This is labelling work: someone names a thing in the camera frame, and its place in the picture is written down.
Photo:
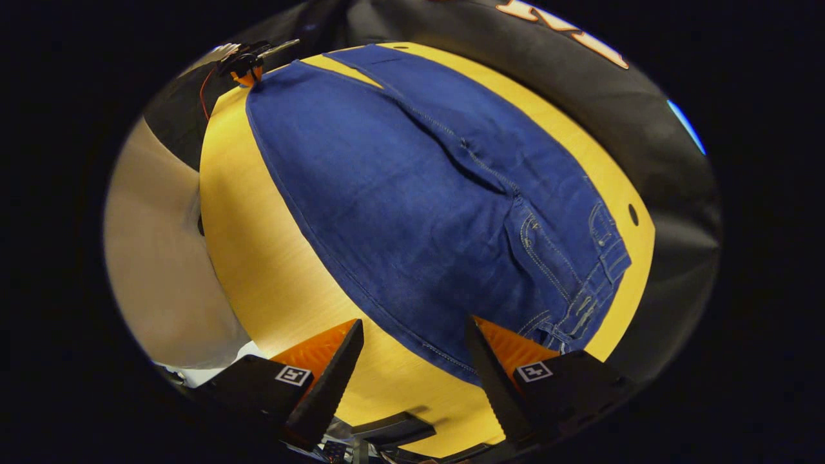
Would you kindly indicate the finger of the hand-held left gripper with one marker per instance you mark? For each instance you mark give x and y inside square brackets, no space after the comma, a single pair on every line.
[247,79]

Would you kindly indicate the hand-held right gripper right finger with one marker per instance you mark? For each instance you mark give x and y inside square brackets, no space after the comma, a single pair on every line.
[499,380]

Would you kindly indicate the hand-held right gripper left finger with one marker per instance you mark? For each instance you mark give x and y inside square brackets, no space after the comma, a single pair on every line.
[325,386]

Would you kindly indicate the blue denim jeans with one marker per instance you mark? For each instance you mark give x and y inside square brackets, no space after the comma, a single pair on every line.
[399,193]

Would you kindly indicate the black round table grommet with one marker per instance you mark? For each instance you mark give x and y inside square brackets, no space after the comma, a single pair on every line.
[633,214]

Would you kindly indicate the black backdrop cloth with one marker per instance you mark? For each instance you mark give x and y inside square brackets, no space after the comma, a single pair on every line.
[670,193]

